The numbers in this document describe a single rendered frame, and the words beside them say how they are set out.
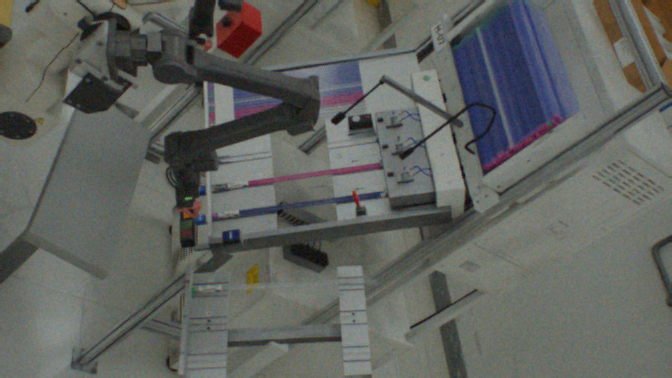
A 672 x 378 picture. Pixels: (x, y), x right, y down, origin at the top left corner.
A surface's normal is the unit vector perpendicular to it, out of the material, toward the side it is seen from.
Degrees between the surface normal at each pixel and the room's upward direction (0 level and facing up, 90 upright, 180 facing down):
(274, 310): 90
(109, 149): 0
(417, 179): 48
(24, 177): 0
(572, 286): 90
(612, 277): 89
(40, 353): 0
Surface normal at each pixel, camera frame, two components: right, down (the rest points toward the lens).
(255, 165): -0.10, -0.62
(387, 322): 0.67, -0.52
